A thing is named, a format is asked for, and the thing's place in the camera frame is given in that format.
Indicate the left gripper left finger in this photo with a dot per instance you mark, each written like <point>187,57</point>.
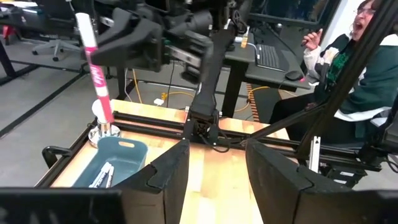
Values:
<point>140,202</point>

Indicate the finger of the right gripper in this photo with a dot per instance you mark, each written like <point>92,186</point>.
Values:
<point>133,49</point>
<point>119,20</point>

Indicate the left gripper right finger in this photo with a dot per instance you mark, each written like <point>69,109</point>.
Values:
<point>295,202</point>

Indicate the pink Expo marker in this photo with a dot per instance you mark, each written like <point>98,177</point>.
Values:
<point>99,81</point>

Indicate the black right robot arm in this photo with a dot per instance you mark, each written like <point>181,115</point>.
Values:
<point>208,93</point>

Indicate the teal plastic bin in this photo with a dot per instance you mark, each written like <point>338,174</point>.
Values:
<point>124,155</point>

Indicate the white power adapter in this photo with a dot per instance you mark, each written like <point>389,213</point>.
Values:
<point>159,101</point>

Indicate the grey office chair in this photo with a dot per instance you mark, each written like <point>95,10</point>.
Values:
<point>56,43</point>

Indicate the white bulb silver base lamp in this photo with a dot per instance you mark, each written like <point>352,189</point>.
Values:
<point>104,130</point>

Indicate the black keyboard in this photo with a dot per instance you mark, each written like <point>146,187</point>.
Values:
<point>269,56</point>

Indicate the black monitor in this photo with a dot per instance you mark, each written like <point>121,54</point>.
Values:
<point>292,12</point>

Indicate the black computer mouse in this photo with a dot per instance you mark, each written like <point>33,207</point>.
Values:
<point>293,75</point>

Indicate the black desk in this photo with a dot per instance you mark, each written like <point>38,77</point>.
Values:
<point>9,68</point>

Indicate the person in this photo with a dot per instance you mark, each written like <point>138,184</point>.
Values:
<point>373,81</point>

